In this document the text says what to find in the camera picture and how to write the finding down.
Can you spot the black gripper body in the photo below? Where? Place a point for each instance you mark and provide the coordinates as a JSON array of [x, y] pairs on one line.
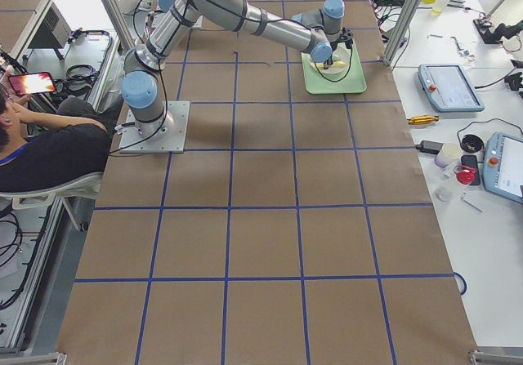
[[328, 60]]

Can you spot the white round plate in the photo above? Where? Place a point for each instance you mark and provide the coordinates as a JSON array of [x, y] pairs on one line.
[[328, 70]]

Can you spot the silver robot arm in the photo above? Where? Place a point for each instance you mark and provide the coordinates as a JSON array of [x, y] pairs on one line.
[[316, 33]]

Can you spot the light green tray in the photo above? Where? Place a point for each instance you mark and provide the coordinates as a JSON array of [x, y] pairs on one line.
[[352, 81]]

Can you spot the gold metal cylinder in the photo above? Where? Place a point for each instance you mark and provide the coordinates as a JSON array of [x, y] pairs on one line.
[[423, 120]]

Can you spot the far teach pendant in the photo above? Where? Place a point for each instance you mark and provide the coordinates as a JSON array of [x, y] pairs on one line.
[[448, 88]]

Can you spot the teach pendant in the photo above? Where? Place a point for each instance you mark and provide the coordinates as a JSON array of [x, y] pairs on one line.
[[502, 169], [448, 88]]

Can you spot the white paper cup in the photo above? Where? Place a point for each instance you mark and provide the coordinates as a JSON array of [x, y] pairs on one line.
[[449, 153]]

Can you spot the red round tape dispenser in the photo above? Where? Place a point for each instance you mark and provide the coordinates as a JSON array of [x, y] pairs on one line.
[[464, 175]]

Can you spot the near teach pendant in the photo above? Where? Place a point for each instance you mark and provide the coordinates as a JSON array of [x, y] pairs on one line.
[[502, 169]]

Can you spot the white office chair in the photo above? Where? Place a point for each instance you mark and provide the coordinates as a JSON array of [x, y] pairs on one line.
[[86, 186]]

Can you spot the seated person in black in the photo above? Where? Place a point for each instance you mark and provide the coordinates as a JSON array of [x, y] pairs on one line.
[[41, 150]]

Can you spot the smartphone with lit screen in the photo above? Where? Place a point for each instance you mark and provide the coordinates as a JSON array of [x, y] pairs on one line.
[[32, 83]]

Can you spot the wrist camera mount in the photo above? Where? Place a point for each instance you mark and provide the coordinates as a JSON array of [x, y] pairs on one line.
[[346, 38]]

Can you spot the aluminium frame upright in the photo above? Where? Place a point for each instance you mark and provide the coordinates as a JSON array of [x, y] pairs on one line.
[[119, 23], [398, 33]]

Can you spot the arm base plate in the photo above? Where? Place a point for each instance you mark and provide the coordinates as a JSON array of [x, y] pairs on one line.
[[167, 134]]

